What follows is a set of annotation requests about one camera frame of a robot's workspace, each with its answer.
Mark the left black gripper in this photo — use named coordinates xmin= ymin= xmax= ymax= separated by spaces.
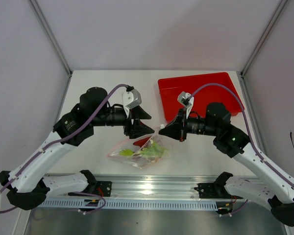
xmin=91 ymin=105 xmax=155 ymax=139

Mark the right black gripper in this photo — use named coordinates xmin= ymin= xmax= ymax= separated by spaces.
xmin=158 ymin=107 xmax=219 ymax=142

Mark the red toy lobster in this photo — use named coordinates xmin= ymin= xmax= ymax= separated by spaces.
xmin=133 ymin=136 xmax=151 ymax=147

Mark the clear pink-dotted zip bag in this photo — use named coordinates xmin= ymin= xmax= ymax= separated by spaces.
xmin=106 ymin=124 xmax=172 ymax=169

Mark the green white celery stalk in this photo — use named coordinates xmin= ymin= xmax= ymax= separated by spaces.
xmin=119 ymin=142 xmax=167 ymax=159

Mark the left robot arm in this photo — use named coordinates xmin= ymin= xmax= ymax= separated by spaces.
xmin=0 ymin=85 xmax=154 ymax=211

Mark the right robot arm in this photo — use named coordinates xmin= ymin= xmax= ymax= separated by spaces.
xmin=159 ymin=102 xmax=294 ymax=227

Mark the red plastic tray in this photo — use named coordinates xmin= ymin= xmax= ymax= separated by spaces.
xmin=158 ymin=72 xmax=241 ymax=122

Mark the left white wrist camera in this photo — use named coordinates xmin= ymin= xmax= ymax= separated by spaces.
xmin=122 ymin=89 xmax=142 ymax=117

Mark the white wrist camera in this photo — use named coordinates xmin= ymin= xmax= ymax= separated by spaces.
xmin=122 ymin=89 xmax=142 ymax=117
xmin=177 ymin=92 xmax=194 ymax=117

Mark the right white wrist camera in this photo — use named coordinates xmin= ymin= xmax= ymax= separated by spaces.
xmin=177 ymin=92 xmax=194 ymax=117

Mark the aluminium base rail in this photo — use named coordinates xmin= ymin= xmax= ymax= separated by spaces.
xmin=43 ymin=175 xmax=289 ymax=202

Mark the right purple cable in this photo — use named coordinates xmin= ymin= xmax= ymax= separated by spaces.
xmin=186 ymin=83 xmax=294 ymax=217

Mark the purple cable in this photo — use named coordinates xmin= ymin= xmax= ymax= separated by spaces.
xmin=0 ymin=84 xmax=135 ymax=216
xmin=186 ymin=83 xmax=294 ymax=217

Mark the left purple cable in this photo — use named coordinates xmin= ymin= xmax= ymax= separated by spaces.
xmin=0 ymin=84 xmax=135 ymax=216

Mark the white slotted cable duct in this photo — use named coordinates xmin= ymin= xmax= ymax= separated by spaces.
xmin=39 ymin=198 xmax=238 ymax=211

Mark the right aluminium frame post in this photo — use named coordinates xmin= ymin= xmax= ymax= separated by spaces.
xmin=240 ymin=0 xmax=291 ymax=78

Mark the aluminium frame post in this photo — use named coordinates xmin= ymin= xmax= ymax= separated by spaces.
xmin=240 ymin=0 xmax=291 ymax=78
xmin=27 ymin=0 xmax=73 ymax=76

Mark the left aluminium frame post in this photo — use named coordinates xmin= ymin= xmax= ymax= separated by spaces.
xmin=27 ymin=0 xmax=73 ymax=76

